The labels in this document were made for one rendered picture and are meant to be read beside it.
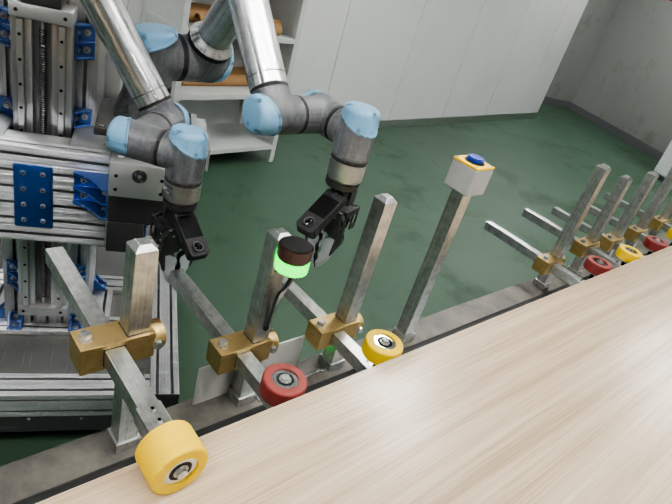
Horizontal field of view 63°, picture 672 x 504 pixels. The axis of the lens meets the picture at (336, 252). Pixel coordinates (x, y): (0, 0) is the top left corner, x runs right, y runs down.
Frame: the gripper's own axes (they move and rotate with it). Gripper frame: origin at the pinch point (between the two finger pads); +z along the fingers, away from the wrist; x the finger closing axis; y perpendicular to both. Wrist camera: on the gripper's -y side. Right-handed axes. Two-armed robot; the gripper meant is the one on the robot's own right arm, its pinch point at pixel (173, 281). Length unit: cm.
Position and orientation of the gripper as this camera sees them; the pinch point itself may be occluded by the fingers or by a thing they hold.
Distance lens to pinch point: 129.1
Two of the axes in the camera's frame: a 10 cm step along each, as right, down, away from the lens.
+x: -7.4, 1.5, -6.5
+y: -6.1, -5.4, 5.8
